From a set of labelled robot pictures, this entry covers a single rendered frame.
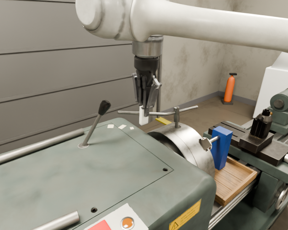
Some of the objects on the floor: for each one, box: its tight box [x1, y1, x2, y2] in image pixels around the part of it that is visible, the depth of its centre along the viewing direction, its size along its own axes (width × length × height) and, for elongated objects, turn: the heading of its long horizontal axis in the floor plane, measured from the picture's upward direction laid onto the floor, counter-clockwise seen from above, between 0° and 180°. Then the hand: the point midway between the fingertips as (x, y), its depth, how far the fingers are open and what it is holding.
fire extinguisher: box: [221, 73, 237, 105], centre depth 415 cm, size 28×28×66 cm
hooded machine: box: [253, 52, 288, 118], centre depth 318 cm, size 69×59×138 cm
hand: (144, 114), depth 68 cm, fingers closed
